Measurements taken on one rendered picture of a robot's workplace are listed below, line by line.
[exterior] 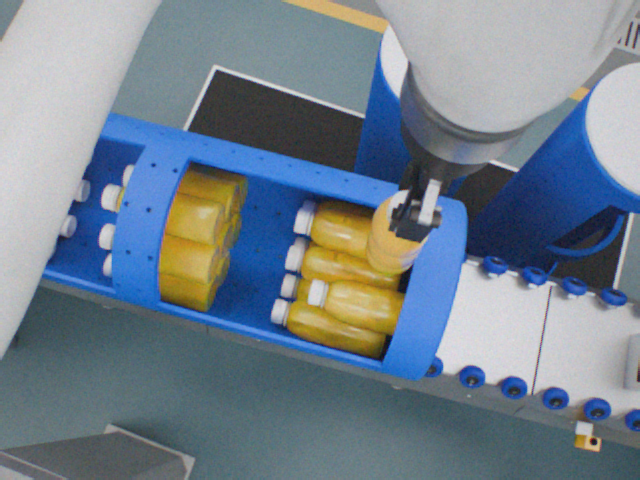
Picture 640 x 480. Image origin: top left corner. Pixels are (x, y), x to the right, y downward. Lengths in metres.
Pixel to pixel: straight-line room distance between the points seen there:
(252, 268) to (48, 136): 0.85
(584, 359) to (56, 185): 1.06
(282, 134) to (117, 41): 1.78
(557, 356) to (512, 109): 0.90
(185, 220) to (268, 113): 1.22
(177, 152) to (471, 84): 0.64
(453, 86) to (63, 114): 0.19
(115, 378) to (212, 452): 0.39
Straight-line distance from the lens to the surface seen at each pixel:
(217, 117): 2.12
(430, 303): 0.84
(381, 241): 0.69
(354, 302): 0.92
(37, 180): 0.28
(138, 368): 2.11
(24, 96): 0.29
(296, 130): 2.08
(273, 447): 2.04
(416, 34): 0.33
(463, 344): 1.15
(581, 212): 1.35
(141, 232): 0.87
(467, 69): 0.31
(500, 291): 1.18
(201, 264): 0.94
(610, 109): 1.25
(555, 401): 1.15
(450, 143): 0.40
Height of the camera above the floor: 2.04
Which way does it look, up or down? 75 degrees down
